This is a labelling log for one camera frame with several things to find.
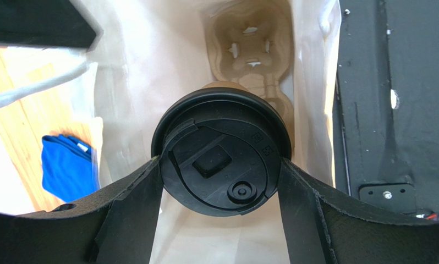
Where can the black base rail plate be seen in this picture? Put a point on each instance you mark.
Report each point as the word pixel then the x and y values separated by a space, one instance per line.
pixel 386 116

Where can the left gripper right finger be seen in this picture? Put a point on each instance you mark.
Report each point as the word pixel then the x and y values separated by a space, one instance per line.
pixel 324 225

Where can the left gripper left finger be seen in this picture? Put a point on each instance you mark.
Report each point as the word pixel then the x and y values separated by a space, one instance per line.
pixel 115 224

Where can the single pulp cup carrier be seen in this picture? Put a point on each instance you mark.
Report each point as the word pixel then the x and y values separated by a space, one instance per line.
pixel 250 43

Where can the blue folded cloth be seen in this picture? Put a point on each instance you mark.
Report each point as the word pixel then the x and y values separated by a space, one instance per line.
pixel 69 172

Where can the single brown paper cup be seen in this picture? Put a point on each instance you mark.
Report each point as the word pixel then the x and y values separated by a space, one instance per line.
pixel 226 84

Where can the black cup lid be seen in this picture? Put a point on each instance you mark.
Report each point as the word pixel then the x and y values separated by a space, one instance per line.
pixel 220 151

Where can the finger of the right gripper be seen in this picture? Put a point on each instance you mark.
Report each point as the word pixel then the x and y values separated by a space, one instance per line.
pixel 51 23

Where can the brown paper bag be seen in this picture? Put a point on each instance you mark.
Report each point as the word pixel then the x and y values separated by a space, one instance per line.
pixel 147 55

